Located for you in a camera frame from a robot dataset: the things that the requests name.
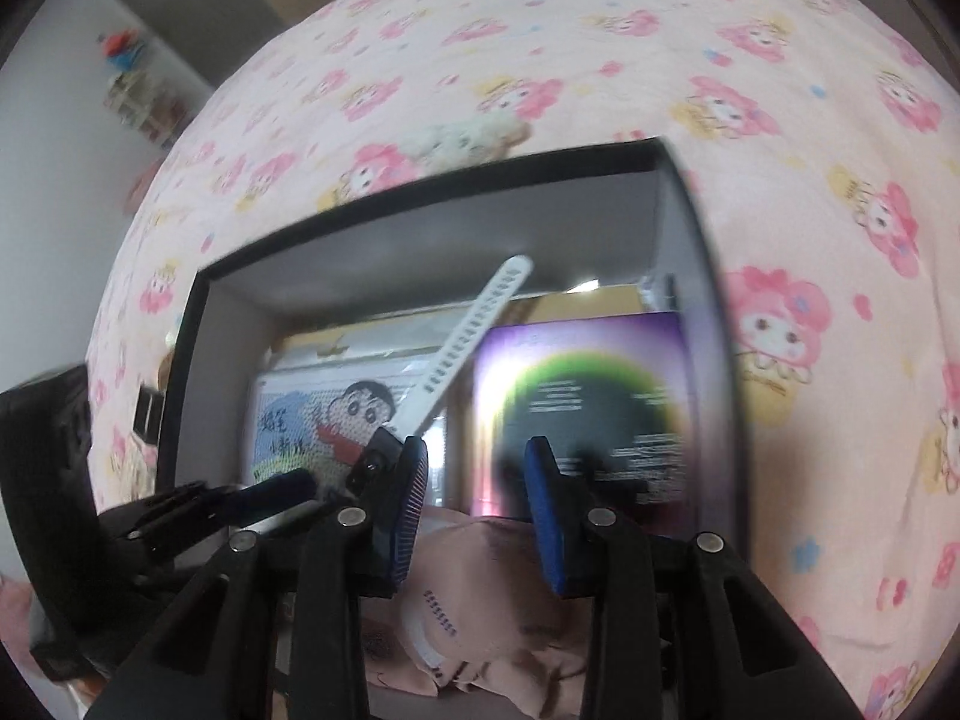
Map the watch with white strap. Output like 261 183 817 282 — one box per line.
341 255 535 496

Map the pink cartoon printed blanket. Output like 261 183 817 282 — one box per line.
86 0 960 720

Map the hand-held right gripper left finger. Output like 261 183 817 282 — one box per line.
84 435 430 720

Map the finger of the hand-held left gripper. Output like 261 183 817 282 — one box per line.
101 469 320 541

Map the black storage container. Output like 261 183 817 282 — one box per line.
154 136 755 601

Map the tan cardboard sheet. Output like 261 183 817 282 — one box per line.
517 289 646 331

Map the shelf with colourful toys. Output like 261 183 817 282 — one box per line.
97 26 211 151

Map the cream plush toy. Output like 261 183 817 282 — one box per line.
401 112 533 166

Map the beige face mask packet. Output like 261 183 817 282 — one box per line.
360 506 601 720

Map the purple rainbow gradient box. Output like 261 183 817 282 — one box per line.
469 311 702 541

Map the cartoon bead art packet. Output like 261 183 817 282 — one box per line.
244 367 451 503

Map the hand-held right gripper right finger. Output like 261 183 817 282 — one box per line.
523 436 863 720

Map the grey cabinet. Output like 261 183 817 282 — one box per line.
101 0 290 91

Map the black square frame case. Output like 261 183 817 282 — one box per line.
135 382 167 436

